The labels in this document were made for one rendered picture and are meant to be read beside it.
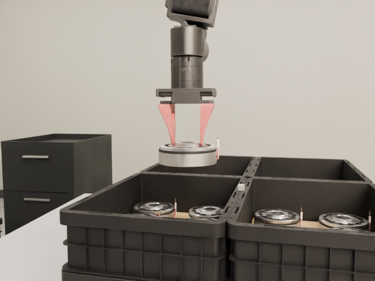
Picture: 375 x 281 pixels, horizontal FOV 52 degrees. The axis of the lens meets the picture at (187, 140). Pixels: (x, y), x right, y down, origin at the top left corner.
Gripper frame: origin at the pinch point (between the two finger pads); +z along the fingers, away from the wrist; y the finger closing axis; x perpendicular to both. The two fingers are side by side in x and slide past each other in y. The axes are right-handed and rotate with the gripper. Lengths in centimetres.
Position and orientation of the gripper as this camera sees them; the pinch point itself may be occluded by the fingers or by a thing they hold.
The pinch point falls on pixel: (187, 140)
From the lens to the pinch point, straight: 69.2
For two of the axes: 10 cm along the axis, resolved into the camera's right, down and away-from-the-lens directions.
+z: 0.1, 10.0, 0.9
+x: -1.2, 0.9, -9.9
